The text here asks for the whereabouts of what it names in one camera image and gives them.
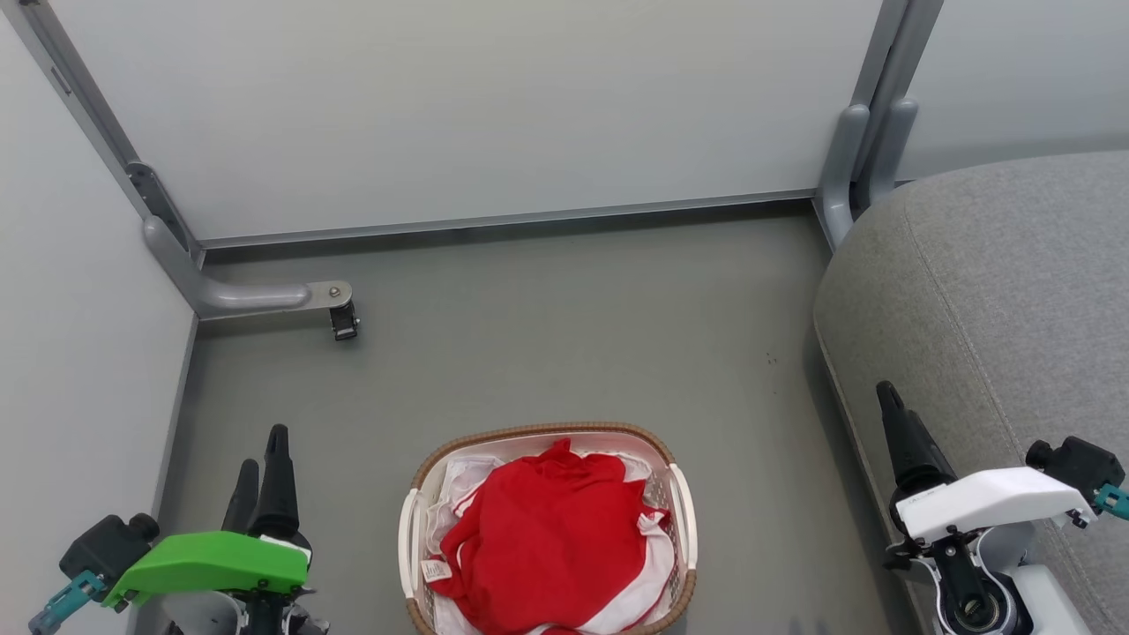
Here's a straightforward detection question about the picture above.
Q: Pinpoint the grey double partition post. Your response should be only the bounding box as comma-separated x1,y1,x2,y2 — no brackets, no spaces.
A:
813,0,946,254

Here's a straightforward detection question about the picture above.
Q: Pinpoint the red and white garment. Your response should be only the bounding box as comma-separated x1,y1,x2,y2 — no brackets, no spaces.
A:
423,437,677,635

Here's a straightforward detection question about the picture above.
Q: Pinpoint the teal camera connector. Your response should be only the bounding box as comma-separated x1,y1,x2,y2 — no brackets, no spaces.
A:
1093,482,1129,522
28,571,108,635

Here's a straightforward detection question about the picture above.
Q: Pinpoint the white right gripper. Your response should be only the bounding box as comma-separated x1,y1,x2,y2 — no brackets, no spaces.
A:
876,380,1095,635

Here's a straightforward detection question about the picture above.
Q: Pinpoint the white laundry basket brown rim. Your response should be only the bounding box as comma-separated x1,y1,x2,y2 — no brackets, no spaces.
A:
398,422,699,635

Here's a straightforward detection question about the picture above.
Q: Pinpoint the teal left camera connector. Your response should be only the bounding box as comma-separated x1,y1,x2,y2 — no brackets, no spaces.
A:
28,571,108,635

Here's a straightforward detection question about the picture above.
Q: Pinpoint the grey partition corner post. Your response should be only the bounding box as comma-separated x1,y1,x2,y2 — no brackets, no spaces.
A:
3,0,206,267

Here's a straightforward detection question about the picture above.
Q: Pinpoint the grey partition foot with bracket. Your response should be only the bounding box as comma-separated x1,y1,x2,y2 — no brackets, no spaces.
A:
143,215,355,321

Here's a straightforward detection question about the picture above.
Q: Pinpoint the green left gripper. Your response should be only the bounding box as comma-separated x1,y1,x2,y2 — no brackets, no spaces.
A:
101,424,312,611

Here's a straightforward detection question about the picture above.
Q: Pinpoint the grey fabric sofa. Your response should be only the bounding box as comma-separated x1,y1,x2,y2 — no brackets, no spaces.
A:
812,149,1129,635

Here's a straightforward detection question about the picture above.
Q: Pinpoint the teal right camera connector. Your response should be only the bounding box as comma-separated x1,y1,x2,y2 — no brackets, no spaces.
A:
1093,482,1129,522

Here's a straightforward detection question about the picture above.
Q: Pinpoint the grey partition bottom rail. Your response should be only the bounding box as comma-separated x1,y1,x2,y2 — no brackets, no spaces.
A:
199,188,818,251

